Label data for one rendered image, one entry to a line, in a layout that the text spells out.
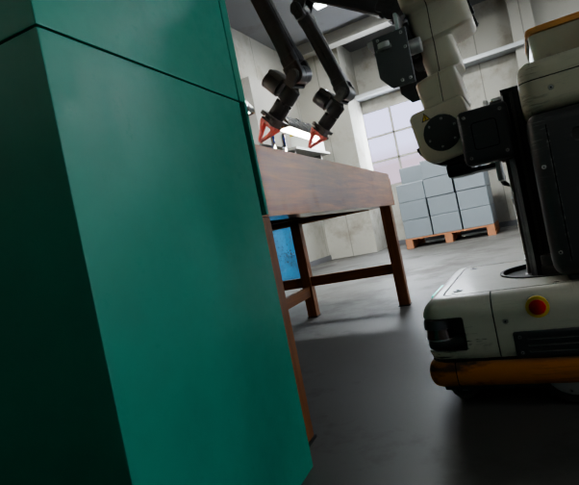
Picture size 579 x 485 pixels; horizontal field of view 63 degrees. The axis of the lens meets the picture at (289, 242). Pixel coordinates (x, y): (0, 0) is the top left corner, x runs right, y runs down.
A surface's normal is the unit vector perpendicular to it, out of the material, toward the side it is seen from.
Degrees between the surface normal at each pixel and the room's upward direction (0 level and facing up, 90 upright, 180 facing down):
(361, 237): 90
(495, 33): 90
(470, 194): 90
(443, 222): 90
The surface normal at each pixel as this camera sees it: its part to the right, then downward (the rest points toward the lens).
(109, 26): 0.90, -0.18
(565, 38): -0.44, 0.14
